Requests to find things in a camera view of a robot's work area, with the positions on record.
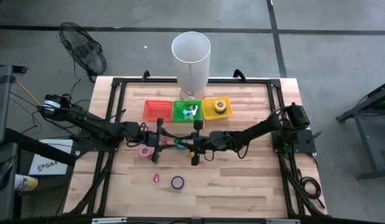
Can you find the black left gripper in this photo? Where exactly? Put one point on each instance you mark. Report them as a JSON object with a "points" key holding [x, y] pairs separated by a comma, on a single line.
{"points": [[155, 140]]}

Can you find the dark side desk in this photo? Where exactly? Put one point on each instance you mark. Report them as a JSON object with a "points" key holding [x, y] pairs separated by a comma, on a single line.
{"points": [[5, 205]]}

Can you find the black computer mouse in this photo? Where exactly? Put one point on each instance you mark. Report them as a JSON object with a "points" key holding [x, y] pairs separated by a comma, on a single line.
{"points": [[2, 175]]}

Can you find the white cylinder table lamp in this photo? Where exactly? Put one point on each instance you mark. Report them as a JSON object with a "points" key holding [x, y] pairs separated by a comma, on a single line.
{"points": [[192, 62]]}

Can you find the grey equipment case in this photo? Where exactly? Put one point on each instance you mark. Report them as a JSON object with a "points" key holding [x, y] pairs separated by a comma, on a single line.
{"points": [[2, 105]]}

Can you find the black diagonal beam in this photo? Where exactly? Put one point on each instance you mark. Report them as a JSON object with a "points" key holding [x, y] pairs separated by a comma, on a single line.
{"points": [[39, 148]]}

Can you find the silver edge bracket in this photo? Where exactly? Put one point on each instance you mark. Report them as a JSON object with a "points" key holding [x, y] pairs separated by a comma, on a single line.
{"points": [[282, 221], [108, 221]]}

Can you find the grey staple remover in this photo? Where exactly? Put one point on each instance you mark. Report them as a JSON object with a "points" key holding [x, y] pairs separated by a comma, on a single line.
{"points": [[189, 116]]}

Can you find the cyan staple remover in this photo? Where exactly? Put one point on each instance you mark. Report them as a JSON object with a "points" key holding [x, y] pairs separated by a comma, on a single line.
{"points": [[186, 111]]}

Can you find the white printed box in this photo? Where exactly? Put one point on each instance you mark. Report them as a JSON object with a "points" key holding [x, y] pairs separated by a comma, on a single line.
{"points": [[36, 168]]}

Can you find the yellow white spray can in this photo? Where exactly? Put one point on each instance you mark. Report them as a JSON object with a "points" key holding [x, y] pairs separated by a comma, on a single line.
{"points": [[27, 183]]}

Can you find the orange plastic basket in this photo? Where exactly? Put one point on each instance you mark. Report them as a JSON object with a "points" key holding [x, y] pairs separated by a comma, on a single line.
{"points": [[158, 111]]}

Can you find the pink stapler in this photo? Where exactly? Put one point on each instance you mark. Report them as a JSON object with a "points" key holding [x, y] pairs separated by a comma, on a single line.
{"points": [[155, 178]]}

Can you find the pink tape roll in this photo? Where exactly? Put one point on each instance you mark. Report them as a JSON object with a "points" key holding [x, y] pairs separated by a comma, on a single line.
{"points": [[141, 152]]}

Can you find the pale pink staple remover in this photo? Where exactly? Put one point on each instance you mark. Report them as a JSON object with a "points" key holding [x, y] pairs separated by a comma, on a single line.
{"points": [[194, 109]]}

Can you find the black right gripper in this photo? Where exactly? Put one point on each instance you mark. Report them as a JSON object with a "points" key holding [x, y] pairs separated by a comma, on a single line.
{"points": [[198, 143]]}

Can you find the green plastic basket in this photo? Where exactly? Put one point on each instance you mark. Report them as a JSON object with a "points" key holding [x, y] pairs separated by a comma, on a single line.
{"points": [[178, 117]]}

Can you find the light blue tape roll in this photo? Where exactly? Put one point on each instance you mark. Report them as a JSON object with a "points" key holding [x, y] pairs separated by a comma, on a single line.
{"points": [[183, 147]]}

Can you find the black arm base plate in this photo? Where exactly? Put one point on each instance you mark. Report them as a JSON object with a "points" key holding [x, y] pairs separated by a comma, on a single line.
{"points": [[95, 147], [304, 141]]}

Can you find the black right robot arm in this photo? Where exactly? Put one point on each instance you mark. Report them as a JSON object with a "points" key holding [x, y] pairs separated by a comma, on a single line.
{"points": [[257, 130]]}

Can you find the yellow plastic basket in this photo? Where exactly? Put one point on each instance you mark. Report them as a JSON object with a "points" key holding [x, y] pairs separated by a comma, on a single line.
{"points": [[207, 112]]}

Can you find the black floor fan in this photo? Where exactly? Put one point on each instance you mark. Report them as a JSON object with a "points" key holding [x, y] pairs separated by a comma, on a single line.
{"points": [[83, 49]]}

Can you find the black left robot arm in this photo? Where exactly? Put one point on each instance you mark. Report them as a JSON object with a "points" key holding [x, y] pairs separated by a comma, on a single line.
{"points": [[86, 121]]}

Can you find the yellow tape roll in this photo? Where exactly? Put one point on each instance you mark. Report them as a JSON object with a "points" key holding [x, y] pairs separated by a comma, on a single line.
{"points": [[216, 105]]}

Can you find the purple tape roll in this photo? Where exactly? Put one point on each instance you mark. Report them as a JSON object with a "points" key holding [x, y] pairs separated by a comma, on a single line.
{"points": [[172, 182]]}

